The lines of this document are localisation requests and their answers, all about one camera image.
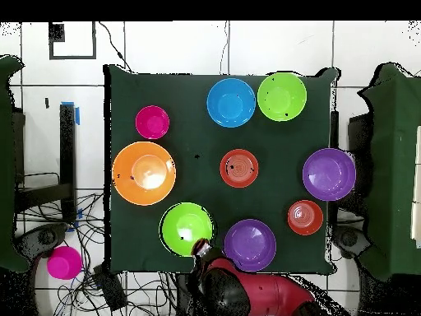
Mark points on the dark green table cloth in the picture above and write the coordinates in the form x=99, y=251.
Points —
x=197, y=148

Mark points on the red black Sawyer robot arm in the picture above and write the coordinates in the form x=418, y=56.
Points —
x=263, y=293

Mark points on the large green bowl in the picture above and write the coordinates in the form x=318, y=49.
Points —
x=282, y=96

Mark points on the black metal stool frame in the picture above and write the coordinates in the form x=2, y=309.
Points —
x=67, y=148

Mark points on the green cloth covered table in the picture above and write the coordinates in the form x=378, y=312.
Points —
x=6, y=164
x=391, y=164

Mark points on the large orange bowl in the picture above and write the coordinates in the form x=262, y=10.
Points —
x=144, y=173

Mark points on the pink cup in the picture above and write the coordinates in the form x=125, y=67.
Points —
x=64, y=262

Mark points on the blue bowl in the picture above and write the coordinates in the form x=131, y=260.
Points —
x=231, y=102

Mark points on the red-orange bowl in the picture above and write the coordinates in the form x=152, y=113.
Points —
x=239, y=168
x=305, y=217

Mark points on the pink bowl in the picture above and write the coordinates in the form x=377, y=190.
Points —
x=152, y=122

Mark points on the black power adapter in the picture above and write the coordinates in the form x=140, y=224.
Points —
x=110, y=288

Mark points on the black grey base foot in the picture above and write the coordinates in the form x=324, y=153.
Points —
x=46, y=237
x=348, y=238

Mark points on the purple bowl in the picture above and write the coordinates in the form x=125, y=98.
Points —
x=251, y=243
x=329, y=174

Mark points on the small green bowl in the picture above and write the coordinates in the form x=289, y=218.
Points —
x=184, y=223

